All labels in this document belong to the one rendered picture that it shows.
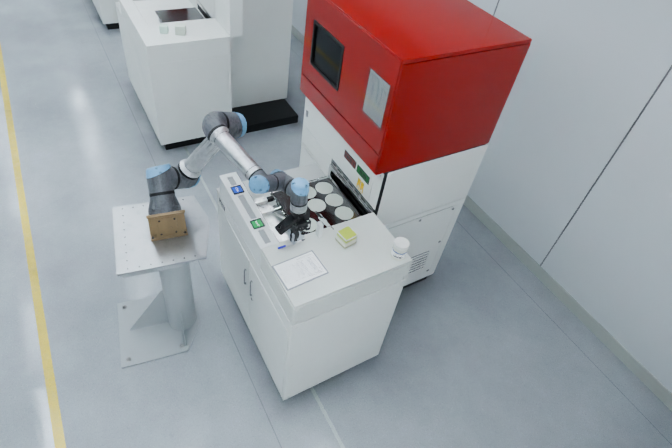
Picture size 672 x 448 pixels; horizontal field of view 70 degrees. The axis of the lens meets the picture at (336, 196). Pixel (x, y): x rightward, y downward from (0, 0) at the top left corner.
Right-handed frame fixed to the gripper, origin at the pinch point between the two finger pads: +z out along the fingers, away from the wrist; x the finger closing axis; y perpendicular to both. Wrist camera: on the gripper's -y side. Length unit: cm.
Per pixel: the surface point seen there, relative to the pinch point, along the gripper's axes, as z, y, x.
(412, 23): -85, 69, 28
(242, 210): 1.1, -12.0, 29.9
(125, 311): 95, -74, 68
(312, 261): 1.8, 4.1, -13.1
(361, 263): 2.4, 24.4, -23.2
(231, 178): 0, -8, 55
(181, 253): 15, -44, 28
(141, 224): 15, -56, 54
